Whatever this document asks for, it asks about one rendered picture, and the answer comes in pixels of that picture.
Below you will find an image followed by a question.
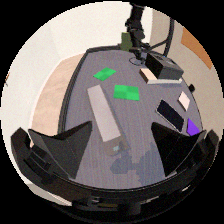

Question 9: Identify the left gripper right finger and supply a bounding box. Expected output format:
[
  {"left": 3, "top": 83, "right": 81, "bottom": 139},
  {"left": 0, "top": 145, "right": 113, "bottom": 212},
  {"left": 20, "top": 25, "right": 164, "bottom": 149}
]
[{"left": 151, "top": 122, "right": 207, "bottom": 177}]

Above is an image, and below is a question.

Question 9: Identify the green flat rectangular mat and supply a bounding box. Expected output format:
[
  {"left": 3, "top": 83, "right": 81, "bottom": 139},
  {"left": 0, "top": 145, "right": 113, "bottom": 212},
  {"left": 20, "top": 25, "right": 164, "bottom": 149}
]
[{"left": 93, "top": 67, "right": 116, "bottom": 81}]

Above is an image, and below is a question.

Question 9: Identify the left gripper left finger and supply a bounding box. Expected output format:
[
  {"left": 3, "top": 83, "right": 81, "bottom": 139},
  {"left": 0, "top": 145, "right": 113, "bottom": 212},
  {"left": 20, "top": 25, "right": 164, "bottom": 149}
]
[{"left": 28, "top": 121, "right": 92, "bottom": 180}]

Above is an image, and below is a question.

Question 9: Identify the purple flat slab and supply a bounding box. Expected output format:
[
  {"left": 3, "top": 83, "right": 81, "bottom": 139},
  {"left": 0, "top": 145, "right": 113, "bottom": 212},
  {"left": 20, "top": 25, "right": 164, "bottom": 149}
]
[{"left": 186, "top": 118, "right": 199, "bottom": 136}]

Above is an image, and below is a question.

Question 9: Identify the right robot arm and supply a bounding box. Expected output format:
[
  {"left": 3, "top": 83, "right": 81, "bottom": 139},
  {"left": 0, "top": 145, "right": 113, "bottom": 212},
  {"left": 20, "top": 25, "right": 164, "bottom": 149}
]
[{"left": 125, "top": 3, "right": 150, "bottom": 50}]

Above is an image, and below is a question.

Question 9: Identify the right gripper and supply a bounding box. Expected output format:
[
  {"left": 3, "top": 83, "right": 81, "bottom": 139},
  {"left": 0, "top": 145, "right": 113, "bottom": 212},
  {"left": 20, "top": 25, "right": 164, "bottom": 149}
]
[{"left": 129, "top": 39, "right": 144, "bottom": 60}]

